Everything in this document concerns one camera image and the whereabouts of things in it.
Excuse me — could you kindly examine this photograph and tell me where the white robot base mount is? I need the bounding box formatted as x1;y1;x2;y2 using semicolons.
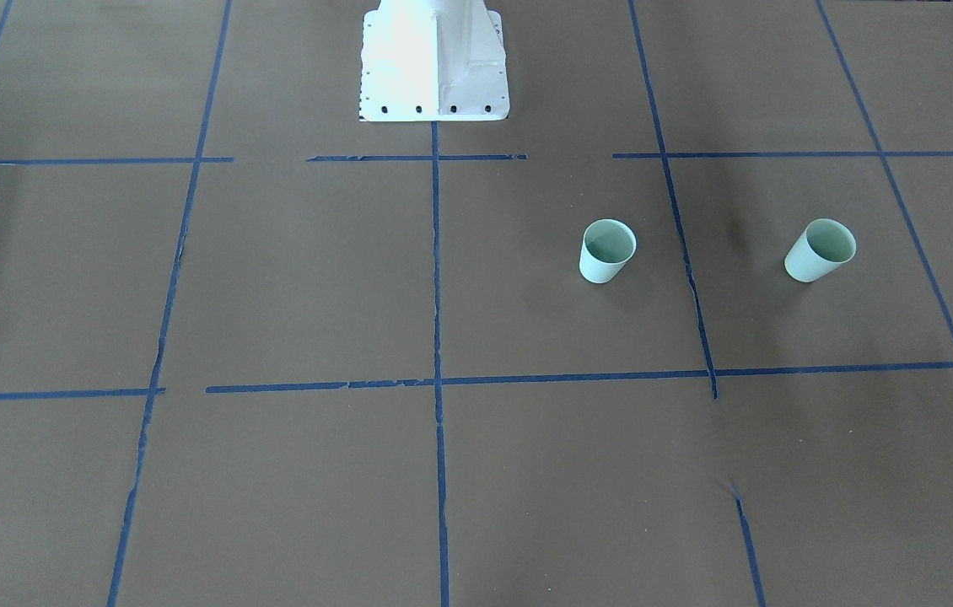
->
358;1;511;122

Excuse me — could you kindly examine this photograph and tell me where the light green cup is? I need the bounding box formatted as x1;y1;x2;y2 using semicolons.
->
579;218;638;284
783;218;857;283

